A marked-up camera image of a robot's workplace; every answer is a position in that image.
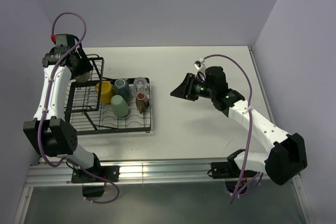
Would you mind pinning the grey-blue ceramic mug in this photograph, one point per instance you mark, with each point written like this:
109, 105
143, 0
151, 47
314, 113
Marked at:
122, 88

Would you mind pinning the light green cup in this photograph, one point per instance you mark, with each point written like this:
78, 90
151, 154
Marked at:
119, 106

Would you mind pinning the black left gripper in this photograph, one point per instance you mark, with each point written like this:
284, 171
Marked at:
85, 66

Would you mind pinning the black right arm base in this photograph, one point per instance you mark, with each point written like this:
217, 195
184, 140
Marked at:
223, 167

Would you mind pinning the black box under rail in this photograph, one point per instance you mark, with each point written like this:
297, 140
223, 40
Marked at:
93, 191

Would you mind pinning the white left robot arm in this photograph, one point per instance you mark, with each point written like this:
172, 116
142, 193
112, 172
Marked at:
48, 132

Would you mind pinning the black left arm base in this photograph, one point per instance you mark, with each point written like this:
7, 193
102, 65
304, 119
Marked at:
95, 174

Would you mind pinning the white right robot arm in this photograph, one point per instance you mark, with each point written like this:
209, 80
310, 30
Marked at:
285, 153

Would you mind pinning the aluminium mounting rail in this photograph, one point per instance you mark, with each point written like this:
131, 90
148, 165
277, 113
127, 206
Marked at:
135, 172

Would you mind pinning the yellow mug black handle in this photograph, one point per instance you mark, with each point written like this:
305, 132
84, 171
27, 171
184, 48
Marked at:
105, 90

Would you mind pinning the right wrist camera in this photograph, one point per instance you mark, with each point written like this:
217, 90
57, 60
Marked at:
200, 65

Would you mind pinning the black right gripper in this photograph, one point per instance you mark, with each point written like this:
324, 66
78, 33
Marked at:
185, 89

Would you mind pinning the brown mug black inside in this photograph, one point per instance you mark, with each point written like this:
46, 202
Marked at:
142, 102

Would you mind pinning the beige speckled cup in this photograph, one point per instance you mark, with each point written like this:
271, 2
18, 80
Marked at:
83, 77

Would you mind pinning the black wire dish rack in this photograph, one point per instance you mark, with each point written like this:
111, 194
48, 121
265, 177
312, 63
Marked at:
89, 116

